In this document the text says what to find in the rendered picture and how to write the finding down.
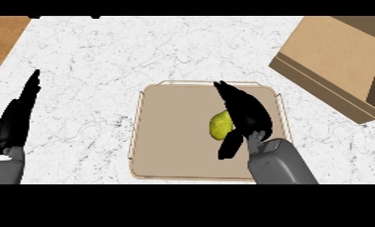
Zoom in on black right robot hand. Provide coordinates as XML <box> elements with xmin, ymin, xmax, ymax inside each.
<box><xmin>213</xmin><ymin>80</ymin><xmax>276</xmax><ymax>161</ymax></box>

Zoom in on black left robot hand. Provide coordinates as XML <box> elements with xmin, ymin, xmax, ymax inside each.
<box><xmin>0</xmin><ymin>68</ymin><xmax>43</xmax><ymax>151</ymax></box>

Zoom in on yellow-green pear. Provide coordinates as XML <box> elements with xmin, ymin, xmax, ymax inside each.
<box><xmin>208</xmin><ymin>109</ymin><xmax>236</xmax><ymax>141</ymax></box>

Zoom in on beige square tray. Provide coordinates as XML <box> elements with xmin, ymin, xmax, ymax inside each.
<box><xmin>127</xmin><ymin>79</ymin><xmax>294</xmax><ymax>182</ymax></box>

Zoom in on brown cardboard box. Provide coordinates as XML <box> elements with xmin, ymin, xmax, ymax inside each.
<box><xmin>267</xmin><ymin>16</ymin><xmax>375</xmax><ymax>125</ymax></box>

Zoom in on brown wooden panel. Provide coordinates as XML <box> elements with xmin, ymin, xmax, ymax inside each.
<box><xmin>0</xmin><ymin>16</ymin><xmax>33</xmax><ymax>66</ymax></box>

